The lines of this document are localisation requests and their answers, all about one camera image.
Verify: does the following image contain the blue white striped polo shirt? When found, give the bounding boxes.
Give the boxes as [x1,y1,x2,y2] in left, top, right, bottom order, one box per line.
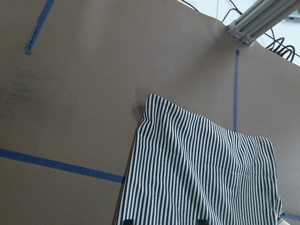
[116,94,285,225]

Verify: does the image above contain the black cables behind post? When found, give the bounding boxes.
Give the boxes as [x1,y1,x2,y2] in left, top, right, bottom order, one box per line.
[178,0,300,62]

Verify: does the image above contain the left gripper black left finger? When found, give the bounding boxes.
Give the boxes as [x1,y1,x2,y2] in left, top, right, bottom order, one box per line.
[123,219,133,225]

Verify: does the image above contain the aluminium frame post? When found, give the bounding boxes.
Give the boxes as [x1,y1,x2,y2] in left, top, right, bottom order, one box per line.
[228,0,300,45]

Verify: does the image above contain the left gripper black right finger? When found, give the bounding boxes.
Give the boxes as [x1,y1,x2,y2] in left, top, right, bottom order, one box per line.
[197,219,208,225]

